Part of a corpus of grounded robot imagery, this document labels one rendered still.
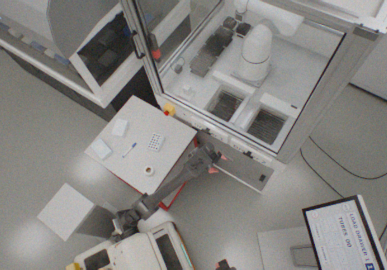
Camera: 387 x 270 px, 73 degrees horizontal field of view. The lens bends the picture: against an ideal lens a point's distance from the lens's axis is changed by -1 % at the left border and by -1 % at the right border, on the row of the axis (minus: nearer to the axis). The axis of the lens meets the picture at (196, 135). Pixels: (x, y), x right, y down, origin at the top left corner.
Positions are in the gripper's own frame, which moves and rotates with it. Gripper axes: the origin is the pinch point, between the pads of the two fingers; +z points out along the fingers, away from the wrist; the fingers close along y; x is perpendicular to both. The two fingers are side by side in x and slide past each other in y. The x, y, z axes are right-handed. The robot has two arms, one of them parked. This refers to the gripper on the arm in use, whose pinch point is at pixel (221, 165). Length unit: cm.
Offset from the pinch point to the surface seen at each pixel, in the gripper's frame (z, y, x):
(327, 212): 35, -18, 50
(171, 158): -18.6, 20.8, -27.4
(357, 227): 37, -22, 64
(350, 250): 40, -12, 68
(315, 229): 37, -7, 50
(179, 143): -17.0, 10.4, -34.3
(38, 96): -123, 90, -210
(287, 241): 104, 37, -4
